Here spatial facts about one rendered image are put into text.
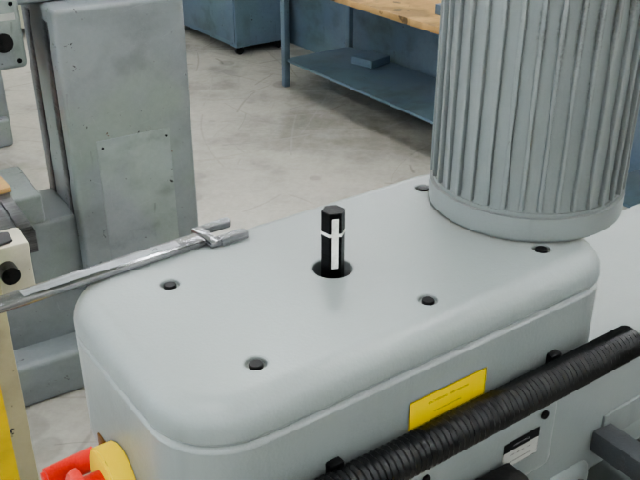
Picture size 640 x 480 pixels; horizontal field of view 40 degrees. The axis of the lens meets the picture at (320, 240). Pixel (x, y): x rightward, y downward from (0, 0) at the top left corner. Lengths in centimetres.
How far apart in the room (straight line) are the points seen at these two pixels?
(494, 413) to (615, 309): 30
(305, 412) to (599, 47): 40
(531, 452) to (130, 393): 44
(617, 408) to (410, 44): 628
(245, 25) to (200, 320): 752
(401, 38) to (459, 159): 646
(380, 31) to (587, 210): 667
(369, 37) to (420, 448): 699
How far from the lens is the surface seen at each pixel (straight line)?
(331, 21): 805
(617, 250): 117
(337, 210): 78
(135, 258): 82
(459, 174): 87
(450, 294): 77
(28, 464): 304
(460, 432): 77
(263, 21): 831
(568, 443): 103
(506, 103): 82
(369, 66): 708
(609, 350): 89
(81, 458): 90
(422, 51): 714
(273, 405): 66
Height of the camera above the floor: 229
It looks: 28 degrees down
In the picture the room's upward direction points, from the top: straight up
